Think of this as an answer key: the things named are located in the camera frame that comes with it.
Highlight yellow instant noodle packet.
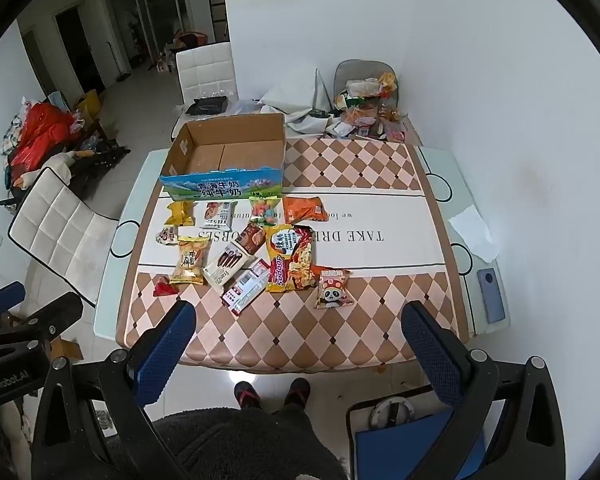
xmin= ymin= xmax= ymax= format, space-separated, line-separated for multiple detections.
xmin=263 ymin=224 xmax=321 ymax=293

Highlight red snack sachet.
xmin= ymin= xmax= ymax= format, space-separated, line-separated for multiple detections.
xmin=234 ymin=222 xmax=267 ymax=257

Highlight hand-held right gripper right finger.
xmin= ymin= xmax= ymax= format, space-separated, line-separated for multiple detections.
xmin=400 ymin=300 xmax=566 ymax=480

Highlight person's grey fleece clothing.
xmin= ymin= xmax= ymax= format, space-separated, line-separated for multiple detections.
xmin=150 ymin=405 xmax=351 ymax=480

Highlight white goose plush toy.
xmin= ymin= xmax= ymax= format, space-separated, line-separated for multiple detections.
xmin=12 ymin=152 xmax=78 ymax=191

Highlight grey smartphone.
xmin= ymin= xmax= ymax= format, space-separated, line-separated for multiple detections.
xmin=476 ymin=267 xmax=507 ymax=324

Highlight pile of assorted snacks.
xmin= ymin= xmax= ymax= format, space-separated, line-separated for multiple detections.
xmin=325 ymin=72 xmax=411 ymax=143

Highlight pile of clothes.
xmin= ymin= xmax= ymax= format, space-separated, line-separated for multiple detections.
xmin=0 ymin=100 xmax=31 ymax=156

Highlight white cookie packet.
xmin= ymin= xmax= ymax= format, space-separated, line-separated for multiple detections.
xmin=200 ymin=201 xmax=238 ymax=230

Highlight brown cardboard piece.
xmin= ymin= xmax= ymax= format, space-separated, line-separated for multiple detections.
xmin=50 ymin=337 xmax=83 ymax=361

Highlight red white snack box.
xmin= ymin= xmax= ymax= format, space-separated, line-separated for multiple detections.
xmin=220 ymin=259 xmax=271 ymax=316

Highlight yellow paper bag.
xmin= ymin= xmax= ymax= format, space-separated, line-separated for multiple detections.
xmin=74 ymin=89 xmax=103 ymax=121

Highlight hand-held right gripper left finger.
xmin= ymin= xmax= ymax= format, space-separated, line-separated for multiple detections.
xmin=30 ymin=299 xmax=198 ymax=480

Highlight grey chair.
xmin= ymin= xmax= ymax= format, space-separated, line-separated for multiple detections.
xmin=333 ymin=59 xmax=400 ymax=111

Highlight orange snack packet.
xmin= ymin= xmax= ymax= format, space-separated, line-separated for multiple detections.
xmin=282 ymin=196 xmax=328 ymax=224

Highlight red plastic bag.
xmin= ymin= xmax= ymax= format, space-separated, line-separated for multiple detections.
xmin=7 ymin=101 xmax=83 ymax=171

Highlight white paper sheet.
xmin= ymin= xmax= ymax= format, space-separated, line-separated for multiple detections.
xmin=449 ymin=208 xmax=501 ymax=263

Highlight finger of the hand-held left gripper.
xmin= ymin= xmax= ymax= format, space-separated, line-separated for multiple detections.
xmin=0 ymin=292 xmax=83 ymax=348
xmin=0 ymin=281 xmax=26 ymax=317

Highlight cardboard box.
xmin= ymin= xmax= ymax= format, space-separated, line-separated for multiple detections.
xmin=159 ymin=112 xmax=287 ymax=200

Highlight white chocolate biscuit box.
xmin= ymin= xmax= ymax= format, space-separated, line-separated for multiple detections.
xmin=201 ymin=241 xmax=256 ymax=288

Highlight white round device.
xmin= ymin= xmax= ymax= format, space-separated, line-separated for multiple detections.
xmin=370 ymin=396 xmax=416 ymax=431

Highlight colourful candy packet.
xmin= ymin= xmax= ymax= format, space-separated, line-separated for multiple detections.
xmin=249 ymin=196 xmax=280 ymax=226

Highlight yellow cracker packet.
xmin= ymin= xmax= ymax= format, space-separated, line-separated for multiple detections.
xmin=169 ymin=236 xmax=212 ymax=286

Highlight black bag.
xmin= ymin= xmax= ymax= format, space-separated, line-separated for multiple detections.
xmin=185 ymin=95 xmax=229 ymax=117

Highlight white quilted chair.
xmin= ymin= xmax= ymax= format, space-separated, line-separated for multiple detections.
xmin=170 ymin=42 xmax=238 ymax=141
xmin=7 ymin=165 xmax=121 ymax=308

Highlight panda print snack packet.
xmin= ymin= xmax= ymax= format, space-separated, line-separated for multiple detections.
xmin=314 ymin=266 xmax=356 ymax=309

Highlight white cloth bag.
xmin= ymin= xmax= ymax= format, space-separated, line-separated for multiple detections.
xmin=260 ymin=67 xmax=341 ymax=136

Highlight yellow snack packet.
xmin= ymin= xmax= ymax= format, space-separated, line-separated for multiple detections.
xmin=164 ymin=201 xmax=197 ymax=227

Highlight red black slipper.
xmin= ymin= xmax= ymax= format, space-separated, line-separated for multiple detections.
xmin=284 ymin=377 xmax=312 ymax=407
xmin=234 ymin=381 xmax=262 ymax=409

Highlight white plastic bags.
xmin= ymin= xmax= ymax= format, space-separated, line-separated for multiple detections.
xmin=152 ymin=47 xmax=176 ymax=73

